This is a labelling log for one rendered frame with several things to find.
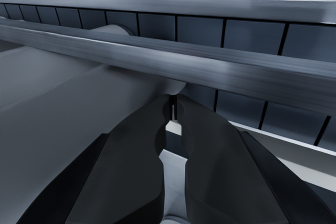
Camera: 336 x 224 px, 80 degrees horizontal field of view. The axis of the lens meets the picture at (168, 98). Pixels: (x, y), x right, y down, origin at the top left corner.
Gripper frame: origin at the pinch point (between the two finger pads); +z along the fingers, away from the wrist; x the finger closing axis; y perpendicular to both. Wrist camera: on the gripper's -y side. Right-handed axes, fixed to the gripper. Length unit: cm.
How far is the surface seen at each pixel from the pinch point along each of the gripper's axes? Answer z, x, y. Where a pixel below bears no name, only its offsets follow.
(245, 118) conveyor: 2.9, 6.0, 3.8
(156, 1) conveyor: 7.2, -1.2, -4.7
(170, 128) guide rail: 2.4, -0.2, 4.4
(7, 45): 8.7, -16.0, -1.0
